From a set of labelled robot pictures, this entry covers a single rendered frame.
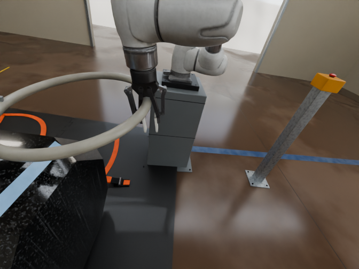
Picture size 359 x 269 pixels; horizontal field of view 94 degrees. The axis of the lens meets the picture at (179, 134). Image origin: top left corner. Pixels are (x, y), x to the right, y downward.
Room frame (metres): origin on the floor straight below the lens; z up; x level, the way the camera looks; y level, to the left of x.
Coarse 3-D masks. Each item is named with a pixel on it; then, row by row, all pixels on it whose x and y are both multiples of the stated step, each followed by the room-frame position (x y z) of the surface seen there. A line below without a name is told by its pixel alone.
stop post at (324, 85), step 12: (312, 84) 1.22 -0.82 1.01; (324, 84) 1.13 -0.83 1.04; (336, 84) 1.13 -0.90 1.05; (312, 96) 1.18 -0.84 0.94; (324, 96) 1.15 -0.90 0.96; (300, 108) 1.20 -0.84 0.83; (312, 108) 1.15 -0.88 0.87; (300, 120) 1.15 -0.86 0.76; (288, 132) 1.16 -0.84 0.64; (300, 132) 1.15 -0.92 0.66; (276, 144) 1.19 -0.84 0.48; (288, 144) 1.15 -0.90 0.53; (276, 156) 1.15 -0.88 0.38; (264, 168) 1.15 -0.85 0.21; (252, 180) 1.15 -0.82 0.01; (264, 180) 1.18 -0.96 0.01
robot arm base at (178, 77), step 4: (164, 72) 1.27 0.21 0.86; (168, 72) 1.27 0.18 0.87; (172, 72) 1.25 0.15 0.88; (172, 76) 1.23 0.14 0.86; (176, 76) 1.22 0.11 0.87; (180, 76) 1.22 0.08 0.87; (184, 76) 1.23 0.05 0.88; (188, 76) 1.26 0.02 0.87; (172, 80) 1.20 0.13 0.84; (176, 80) 1.21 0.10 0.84; (180, 80) 1.22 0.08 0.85; (184, 80) 1.22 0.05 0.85; (188, 80) 1.23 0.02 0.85
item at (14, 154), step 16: (48, 80) 0.57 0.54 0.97; (64, 80) 0.61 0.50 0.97; (80, 80) 0.64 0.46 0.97; (128, 80) 0.64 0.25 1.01; (16, 96) 0.45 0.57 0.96; (0, 112) 0.37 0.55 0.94; (144, 112) 0.41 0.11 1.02; (128, 128) 0.34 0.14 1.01; (0, 144) 0.24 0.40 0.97; (80, 144) 0.26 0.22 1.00; (96, 144) 0.27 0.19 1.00; (16, 160) 0.21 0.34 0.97; (32, 160) 0.21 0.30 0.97; (48, 160) 0.22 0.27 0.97
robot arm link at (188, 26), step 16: (160, 0) 0.42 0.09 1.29; (176, 0) 0.41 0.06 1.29; (192, 0) 0.40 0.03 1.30; (208, 0) 0.40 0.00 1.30; (224, 0) 0.40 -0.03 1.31; (240, 0) 0.42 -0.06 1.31; (160, 16) 0.41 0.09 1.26; (176, 16) 0.40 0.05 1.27; (192, 16) 0.39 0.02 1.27; (208, 16) 0.39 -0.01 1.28; (224, 16) 0.39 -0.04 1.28; (240, 16) 0.44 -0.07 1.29; (160, 32) 0.41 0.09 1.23; (176, 32) 0.40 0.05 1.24; (192, 32) 0.39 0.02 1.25; (208, 32) 0.39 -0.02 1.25; (224, 32) 0.40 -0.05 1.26
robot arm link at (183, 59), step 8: (176, 48) 1.25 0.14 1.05; (184, 48) 1.23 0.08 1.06; (192, 48) 1.25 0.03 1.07; (176, 56) 1.23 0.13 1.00; (184, 56) 1.22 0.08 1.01; (192, 56) 1.22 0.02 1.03; (176, 64) 1.23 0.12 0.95; (184, 64) 1.22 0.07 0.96; (192, 64) 1.21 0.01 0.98; (176, 72) 1.23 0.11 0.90; (184, 72) 1.23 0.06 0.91
